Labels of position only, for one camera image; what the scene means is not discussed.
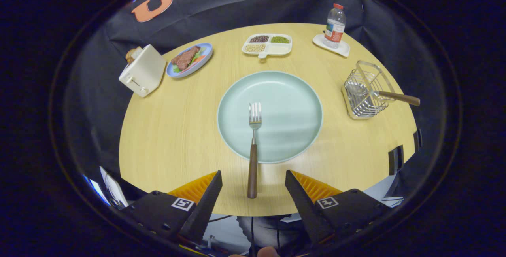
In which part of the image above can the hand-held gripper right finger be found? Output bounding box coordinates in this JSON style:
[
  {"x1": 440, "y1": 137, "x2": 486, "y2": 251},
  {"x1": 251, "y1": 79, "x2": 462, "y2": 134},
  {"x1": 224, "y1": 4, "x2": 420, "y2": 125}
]
[{"x1": 285, "y1": 170, "x2": 390, "y2": 246}]

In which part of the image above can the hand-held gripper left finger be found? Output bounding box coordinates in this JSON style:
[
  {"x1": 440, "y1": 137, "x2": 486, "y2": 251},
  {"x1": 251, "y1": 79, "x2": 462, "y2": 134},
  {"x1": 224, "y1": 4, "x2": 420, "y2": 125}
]
[{"x1": 119, "y1": 170, "x2": 223, "y2": 246}]

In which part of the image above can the wooden-handled metal fork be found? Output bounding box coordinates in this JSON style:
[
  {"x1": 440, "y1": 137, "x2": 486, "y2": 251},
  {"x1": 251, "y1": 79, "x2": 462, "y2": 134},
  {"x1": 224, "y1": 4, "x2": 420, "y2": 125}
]
[{"x1": 247, "y1": 102, "x2": 262, "y2": 199}]

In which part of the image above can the wooden-handled metal spoon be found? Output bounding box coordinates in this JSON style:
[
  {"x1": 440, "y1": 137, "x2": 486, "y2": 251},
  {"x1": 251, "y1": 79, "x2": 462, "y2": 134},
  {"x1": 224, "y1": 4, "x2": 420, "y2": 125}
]
[{"x1": 345, "y1": 82, "x2": 421, "y2": 106}]

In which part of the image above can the white paper sheet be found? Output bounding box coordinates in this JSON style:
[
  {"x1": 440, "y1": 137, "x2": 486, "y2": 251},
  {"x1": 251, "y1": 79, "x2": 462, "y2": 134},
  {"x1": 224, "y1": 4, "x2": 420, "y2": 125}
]
[{"x1": 99, "y1": 166, "x2": 129, "y2": 209}]

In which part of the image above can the light green plate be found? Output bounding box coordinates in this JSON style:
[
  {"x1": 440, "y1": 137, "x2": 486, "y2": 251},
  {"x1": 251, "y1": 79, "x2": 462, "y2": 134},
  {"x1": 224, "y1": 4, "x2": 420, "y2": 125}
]
[{"x1": 217, "y1": 71, "x2": 324, "y2": 164}]

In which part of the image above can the blue lit screen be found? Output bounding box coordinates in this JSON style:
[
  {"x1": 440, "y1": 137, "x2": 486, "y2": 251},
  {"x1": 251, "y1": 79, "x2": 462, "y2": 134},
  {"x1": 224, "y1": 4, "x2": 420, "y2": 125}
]
[{"x1": 82, "y1": 174, "x2": 111, "y2": 206}]

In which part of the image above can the white toaster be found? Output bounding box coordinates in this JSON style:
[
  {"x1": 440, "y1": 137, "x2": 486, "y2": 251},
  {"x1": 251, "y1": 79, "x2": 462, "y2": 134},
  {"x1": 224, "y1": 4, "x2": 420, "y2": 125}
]
[{"x1": 119, "y1": 44, "x2": 167, "y2": 98}]

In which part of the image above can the brown steak piece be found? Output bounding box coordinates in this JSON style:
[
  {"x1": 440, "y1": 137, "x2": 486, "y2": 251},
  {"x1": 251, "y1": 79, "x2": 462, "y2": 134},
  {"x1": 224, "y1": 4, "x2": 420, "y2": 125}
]
[{"x1": 171, "y1": 46, "x2": 201, "y2": 71}]

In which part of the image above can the small blue plate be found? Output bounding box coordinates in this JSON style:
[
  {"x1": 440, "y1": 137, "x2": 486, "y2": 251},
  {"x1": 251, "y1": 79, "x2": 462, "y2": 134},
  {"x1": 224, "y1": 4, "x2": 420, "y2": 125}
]
[{"x1": 166, "y1": 43, "x2": 213, "y2": 79}]

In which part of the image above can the white divided bean tray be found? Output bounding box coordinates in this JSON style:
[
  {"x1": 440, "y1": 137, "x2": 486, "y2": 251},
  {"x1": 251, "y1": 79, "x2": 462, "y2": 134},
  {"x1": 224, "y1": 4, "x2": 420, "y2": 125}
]
[{"x1": 242, "y1": 33, "x2": 293, "y2": 59}]

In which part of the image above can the white square coaster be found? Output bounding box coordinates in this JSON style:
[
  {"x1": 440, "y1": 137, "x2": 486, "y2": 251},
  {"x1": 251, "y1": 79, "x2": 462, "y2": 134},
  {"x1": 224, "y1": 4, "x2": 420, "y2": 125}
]
[{"x1": 312, "y1": 34, "x2": 351, "y2": 57}]

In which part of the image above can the toast slice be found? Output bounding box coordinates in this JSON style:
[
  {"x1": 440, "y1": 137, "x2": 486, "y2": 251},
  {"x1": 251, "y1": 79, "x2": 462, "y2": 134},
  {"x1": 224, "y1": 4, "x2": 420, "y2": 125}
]
[{"x1": 125, "y1": 46, "x2": 143, "y2": 64}]

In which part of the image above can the clear red-capped water bottle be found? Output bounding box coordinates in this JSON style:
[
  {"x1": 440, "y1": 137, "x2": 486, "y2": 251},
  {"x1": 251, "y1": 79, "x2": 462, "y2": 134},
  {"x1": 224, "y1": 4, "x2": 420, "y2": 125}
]
[{"x1": 322, "y1": 3, "x2": 347, "y2": 49}]

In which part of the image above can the black backdrop cloth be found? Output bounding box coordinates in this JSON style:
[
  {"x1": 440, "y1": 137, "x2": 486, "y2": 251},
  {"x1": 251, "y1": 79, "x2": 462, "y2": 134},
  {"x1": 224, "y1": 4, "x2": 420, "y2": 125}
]
[{"x1": 63, "y1": 0, "x2": 435, "y2": 194}]

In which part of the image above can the metal wire cutlery basket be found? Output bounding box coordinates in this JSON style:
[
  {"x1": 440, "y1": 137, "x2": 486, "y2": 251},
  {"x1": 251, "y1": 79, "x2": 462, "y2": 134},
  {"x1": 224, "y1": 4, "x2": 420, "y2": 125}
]
[{"x1": 342, "y1": 60, "x2": 396, "y2": 120}]

